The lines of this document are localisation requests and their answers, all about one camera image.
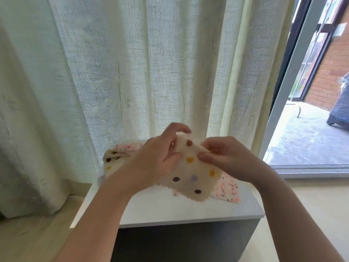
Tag person's left hand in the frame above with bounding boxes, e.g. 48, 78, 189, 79
106, 123, 193, 195

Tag person's right hand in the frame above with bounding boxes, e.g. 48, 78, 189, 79
197, 136, 273, 186

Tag pink floral cloths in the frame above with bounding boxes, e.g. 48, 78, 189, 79
115, 140, 241, 204

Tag person's right forearm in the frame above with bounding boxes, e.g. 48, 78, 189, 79
253, 169, 344, 262

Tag person's left forearm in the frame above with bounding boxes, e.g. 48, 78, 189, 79
55, 180, 137, 262

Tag white table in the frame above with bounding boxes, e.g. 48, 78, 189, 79
70, 177, 266, 262

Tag white linen curtain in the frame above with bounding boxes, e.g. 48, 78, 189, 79
0, 0, 298, 219

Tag dark blue tarpaulin cover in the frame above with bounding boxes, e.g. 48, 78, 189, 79
327, 72, 349, 130

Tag white sliding door frame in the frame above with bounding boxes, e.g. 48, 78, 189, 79
259, 0, 349, 179

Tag dark balcony window frame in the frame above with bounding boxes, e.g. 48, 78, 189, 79
289, 0, 345, 102

